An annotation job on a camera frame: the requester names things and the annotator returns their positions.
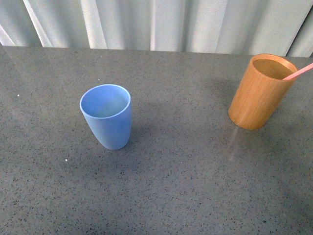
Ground white curtain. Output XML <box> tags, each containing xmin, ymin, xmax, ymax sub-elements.
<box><xmin>0</xmin><ymin>0</ymin><xmax>313</xmax><ymax>57</ymax></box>

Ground blue plastic cup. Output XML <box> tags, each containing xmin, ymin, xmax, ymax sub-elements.
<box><xmin>79</xmin><ymin>84</ymin><xmax>132</xmax><ymax>150</ymax></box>

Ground pink chopstick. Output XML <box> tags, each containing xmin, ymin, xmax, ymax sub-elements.
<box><xmin>283</xmin><ymin>63</ymin><xmax>313</xmax><ymax>80</ymax></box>

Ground wooden chopstick holder cup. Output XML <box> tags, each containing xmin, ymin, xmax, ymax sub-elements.
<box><xmin>228</xmin><ymin>54</ymin><xmax>297</xmax><ymax>130</ymax></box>

